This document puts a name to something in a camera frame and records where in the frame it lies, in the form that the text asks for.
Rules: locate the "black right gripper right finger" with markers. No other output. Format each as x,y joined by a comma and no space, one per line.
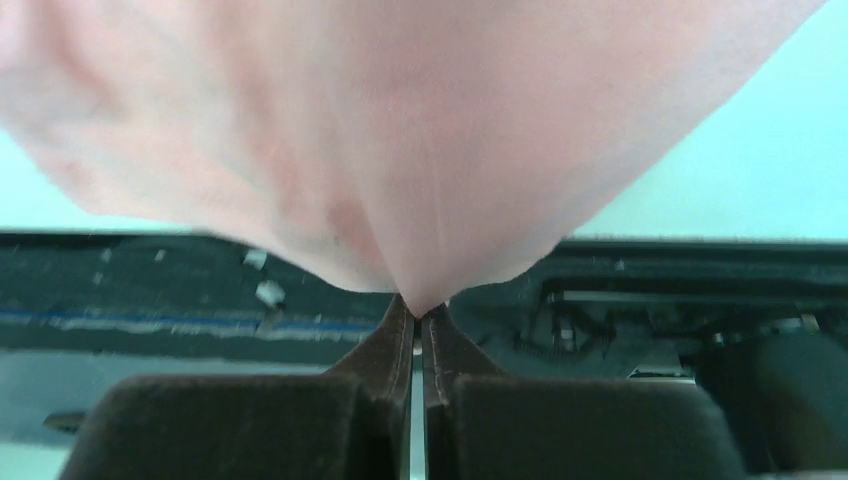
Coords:
483,423

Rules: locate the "pink t-shirt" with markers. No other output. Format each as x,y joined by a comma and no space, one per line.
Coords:
417,147

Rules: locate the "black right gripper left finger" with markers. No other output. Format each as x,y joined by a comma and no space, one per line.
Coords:
349,422

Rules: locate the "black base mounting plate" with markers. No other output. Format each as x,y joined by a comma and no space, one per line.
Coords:
589,308

